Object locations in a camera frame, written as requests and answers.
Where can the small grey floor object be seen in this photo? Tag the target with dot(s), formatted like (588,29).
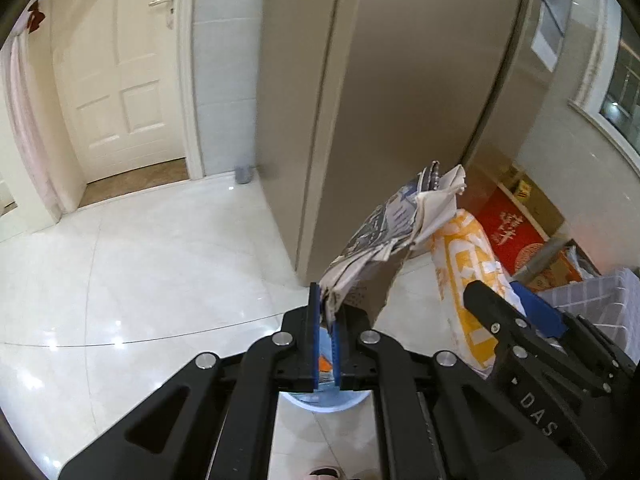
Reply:
(243,174)

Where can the pink curtain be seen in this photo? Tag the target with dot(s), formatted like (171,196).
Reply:
(25,135)

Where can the white paper sheet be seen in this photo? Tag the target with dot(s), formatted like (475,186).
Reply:
(546,47)

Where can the brown cardboard box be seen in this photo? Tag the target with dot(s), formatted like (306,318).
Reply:
(547,207)

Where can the newspaper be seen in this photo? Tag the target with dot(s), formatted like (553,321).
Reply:
(390,220)

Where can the light blue trash bin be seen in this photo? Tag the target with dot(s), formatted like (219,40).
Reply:
(320,402)

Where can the orange printed carton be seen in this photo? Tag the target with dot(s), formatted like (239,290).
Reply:
(555,272)

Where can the yellow carton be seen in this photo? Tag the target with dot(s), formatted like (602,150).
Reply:
(523,187)

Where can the white plastic basket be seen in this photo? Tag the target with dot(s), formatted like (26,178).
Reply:
(600,295)

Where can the white framed window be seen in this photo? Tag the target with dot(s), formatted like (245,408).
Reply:
(622,80)

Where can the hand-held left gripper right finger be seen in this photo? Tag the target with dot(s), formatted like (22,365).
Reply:
(336,355)

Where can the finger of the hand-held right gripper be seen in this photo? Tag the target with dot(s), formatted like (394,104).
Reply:
(542,312)
(492,312)

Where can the beige refrigerator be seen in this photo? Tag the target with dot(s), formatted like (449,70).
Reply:
(400,85)

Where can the orange white plastic bag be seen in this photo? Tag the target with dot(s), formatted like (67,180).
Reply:
(465,270)

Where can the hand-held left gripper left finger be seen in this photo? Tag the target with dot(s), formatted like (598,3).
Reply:
(315,340)

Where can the red gift box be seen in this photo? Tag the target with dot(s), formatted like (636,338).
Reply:
(510,225)

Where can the pink slipper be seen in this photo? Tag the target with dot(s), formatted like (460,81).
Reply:
(326,473)

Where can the white panel door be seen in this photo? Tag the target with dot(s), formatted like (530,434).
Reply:
(125,85)

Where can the red hanging decoration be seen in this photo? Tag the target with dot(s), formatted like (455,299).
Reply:
(35,16)

